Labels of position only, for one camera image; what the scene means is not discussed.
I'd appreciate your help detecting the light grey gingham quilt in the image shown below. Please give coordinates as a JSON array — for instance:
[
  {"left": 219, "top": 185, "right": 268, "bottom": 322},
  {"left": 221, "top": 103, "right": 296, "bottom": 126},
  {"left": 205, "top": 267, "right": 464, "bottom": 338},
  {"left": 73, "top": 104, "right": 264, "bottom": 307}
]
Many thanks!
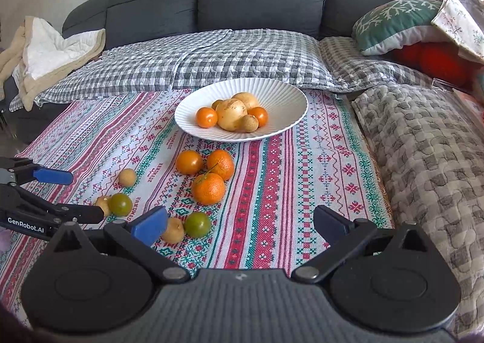
[{"left": 9, "top": 28, "right": 337, "bottom": 112}]

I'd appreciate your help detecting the striped embroidered tablecloth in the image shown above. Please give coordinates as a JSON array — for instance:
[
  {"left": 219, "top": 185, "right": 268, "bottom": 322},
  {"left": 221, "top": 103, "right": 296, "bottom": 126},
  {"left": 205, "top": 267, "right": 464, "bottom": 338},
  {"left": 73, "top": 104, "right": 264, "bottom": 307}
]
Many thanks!
[{"left": 0, "top": 88, "right": 396, "bottom": 313}]

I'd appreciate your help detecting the green tomato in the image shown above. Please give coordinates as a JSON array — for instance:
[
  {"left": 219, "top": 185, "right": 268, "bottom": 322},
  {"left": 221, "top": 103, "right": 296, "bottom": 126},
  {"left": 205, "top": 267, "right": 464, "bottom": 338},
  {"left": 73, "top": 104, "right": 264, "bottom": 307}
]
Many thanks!
[
  {"left": 109, "top": 193, "right": 133, "bottom": 217},
  {"left": 184, "top": 211, "right": 212, "bottom": 239}
]

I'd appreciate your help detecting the quilted grey checked blanket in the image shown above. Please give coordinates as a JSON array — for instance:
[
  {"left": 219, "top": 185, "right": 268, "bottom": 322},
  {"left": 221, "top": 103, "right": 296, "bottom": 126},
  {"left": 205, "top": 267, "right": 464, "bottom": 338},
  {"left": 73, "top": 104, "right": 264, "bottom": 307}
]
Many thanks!
[{"left": 352, "top": 83, "right": 484, "bottom": 336}]

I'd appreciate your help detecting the white and beige blanket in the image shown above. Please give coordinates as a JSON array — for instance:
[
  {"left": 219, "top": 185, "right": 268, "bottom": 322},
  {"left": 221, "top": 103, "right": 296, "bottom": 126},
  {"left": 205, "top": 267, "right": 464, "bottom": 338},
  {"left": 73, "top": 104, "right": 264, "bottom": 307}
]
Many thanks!
[{"left": 0, "top": 16, "right": 106, "bottom": 109}]

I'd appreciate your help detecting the green snowflake pillow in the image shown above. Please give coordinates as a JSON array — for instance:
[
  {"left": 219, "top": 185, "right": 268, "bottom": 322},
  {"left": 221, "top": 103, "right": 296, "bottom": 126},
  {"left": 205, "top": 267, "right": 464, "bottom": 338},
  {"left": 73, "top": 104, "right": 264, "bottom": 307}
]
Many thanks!
[{"left": 352, "top": 0, "right": 450, "bottom": 56}]

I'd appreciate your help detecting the small-check grey seat pad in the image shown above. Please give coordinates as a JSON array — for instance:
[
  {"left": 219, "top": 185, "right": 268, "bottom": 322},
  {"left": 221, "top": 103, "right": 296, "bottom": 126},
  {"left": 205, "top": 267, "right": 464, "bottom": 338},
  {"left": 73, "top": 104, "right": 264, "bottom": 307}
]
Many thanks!
[{"left": 319, "top": 36, "right": 435, "bottom": 93}]

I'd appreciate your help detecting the tangerine with green stem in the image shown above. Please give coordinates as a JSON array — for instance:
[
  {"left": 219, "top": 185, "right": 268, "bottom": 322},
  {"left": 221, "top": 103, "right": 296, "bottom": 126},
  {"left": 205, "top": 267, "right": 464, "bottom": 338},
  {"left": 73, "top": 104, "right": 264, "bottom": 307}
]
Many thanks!
[{"left": 191, "top": 172, "right": 227, "bottom": 206}]

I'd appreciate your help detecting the pink book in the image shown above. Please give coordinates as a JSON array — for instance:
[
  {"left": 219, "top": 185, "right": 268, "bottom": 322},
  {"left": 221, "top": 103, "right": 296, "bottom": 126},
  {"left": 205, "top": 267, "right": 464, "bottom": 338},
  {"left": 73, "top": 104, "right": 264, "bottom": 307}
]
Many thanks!
[{"left": 452, "top": 88, "right": 484, "bottom": 120}]

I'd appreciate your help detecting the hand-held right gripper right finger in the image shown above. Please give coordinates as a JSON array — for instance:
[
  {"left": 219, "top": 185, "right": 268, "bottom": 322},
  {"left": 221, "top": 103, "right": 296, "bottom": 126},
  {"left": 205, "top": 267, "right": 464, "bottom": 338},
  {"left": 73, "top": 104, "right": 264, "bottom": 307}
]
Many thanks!
[{"left": 291, "top": 205, "right": 432, "bottom": 284}]

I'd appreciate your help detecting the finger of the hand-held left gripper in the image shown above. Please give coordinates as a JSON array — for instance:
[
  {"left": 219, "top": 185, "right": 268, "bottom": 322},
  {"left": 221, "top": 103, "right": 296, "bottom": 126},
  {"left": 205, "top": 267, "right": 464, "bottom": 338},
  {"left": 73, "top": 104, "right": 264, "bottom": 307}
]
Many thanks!
[
  {"left": 0, "top": 157, "right": 74, "bottom": 187},
  {"left": 0, "top": 185, "right": 104, "bottom": 228}
]

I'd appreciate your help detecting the pink cloth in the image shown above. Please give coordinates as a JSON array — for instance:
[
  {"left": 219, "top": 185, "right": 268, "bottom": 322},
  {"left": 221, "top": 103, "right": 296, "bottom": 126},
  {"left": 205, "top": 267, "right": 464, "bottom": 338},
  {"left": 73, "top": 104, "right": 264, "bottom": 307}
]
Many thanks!
[{"left": 0, "top": 231, "right": 16, "bottom": 253}]

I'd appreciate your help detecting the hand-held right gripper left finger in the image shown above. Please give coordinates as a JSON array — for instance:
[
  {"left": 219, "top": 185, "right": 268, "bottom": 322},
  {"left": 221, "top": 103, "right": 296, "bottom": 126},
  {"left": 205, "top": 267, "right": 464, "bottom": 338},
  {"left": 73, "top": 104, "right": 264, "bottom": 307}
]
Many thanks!
[{"left": 49, "top": 206, "right": 190, "bottom": 284}]

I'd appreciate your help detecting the white floral cloth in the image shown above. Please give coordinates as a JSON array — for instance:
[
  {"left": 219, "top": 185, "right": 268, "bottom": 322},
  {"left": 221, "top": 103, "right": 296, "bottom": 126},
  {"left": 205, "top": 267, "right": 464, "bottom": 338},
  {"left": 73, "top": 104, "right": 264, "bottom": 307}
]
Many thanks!
[{"left": 431, "top": 0, "right": 484, "bottom": 60}]

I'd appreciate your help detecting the large yellow round fruit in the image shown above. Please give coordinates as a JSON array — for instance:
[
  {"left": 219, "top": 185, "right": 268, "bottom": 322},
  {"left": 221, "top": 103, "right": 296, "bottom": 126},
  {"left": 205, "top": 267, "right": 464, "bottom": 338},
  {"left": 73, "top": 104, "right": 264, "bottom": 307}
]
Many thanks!
[{"left": 231, "top": 92, "right": 260, "bottom": 111}]

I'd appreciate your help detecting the white ribbed plate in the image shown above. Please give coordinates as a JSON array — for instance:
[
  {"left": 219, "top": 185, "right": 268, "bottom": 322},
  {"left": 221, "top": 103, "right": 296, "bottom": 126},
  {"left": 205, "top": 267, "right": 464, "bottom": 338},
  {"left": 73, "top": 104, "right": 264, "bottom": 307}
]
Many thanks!
[{"left": 174, "top": 77, "right": 309, "bottom": 142}]

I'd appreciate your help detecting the red plush cushion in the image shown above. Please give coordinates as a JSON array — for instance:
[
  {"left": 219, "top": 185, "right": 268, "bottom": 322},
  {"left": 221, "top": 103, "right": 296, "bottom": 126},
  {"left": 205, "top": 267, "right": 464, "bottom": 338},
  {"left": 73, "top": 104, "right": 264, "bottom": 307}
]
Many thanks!
[{"left": 391, "top": 41, "right": 481, "bottom": 88}]

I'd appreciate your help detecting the spotted large yellow fruit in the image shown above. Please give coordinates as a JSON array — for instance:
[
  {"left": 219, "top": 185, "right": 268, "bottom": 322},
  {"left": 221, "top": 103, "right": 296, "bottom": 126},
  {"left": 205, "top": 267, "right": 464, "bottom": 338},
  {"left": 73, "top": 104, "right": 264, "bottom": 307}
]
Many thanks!
[{"left": 217, "top": 98, "right": 249, "bottom": 131}]

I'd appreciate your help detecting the clear plastic case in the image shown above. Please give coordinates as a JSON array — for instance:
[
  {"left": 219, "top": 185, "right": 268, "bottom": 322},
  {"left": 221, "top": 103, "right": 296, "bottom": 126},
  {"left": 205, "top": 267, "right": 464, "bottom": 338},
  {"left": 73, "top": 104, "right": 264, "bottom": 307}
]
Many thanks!
[{"left": 431, "top": 77, "right": 484, "bottom": 102}]

